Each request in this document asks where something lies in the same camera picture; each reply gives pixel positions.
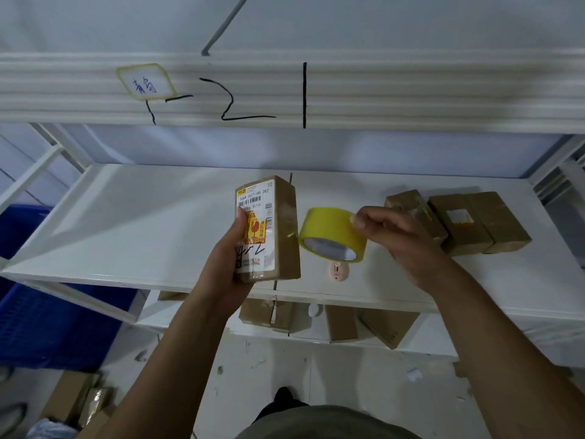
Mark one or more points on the plain brown cardboard box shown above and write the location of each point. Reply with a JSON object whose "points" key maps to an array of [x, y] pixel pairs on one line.
{"points": [[500, 221]]}

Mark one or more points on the person's right forearm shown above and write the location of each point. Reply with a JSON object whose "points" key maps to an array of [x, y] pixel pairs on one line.
{"points": [[502, 361]]}

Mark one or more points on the cardboard box with printed label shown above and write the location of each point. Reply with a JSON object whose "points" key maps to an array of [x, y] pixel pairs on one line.
{"points": [[283, 233]]}

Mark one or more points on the large floor cardboard box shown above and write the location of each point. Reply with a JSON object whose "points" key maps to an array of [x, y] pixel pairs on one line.
{"points": [[68, 396]]}

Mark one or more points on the small pink cutter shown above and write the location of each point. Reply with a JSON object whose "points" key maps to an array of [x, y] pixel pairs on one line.
{"points": [[339, 273]]}

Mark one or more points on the person's left forearm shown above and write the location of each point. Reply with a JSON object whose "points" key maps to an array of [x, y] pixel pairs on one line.
{"points": [[173, 374]]}

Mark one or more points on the small white round cap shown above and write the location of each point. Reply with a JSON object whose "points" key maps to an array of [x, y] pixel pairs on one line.
{"points": [[315, 310]]}

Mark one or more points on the yellow tape roll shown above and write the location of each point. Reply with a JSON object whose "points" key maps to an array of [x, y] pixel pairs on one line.
{"points": [[329, 226]]}

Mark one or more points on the person's left hand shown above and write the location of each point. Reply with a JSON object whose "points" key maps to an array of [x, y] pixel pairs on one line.
{"points": [[224, 278]]}

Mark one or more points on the cardboard box with white label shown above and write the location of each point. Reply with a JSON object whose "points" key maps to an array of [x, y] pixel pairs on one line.
{"points": [[466, 233]]}

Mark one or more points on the labelled box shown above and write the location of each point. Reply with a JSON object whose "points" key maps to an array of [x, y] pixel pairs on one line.
{"points": [[407, 201]]}

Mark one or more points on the person's olive shirt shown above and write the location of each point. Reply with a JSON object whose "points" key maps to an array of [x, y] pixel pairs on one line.
{"points": [[329, 425]]}

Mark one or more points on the white plastic bag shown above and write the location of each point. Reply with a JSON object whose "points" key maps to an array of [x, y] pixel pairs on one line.
{"points": [[50, 429]]}

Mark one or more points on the yellow-edged white sticker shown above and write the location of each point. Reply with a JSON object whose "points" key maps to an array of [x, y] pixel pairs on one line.
{"points": [[146, 82]]}

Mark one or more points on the white metal shelving rack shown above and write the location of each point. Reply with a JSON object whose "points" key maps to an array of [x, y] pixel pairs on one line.
{"points": [[137, 224]]}

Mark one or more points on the person's dark trousers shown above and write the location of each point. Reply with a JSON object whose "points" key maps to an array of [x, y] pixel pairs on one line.
{"points": [[274, 411]]}

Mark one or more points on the person's right hand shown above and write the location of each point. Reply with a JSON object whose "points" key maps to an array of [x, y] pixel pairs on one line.
{"points": [[402, 246]]}

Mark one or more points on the white paper scrap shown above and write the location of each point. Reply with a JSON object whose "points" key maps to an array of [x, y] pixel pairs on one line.
{"points": [[414, 374]]}

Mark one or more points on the person's black left shoe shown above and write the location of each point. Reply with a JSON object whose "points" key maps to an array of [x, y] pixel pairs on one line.
{"points": [[284, 395]]}

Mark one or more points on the blue plastic crate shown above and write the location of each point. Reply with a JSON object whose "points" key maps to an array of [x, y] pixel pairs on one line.
{"points": [[50, 324]]}

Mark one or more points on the plastic-wrapped floor packet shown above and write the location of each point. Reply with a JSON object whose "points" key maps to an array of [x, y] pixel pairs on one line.
{"points": [[96, 406]]}

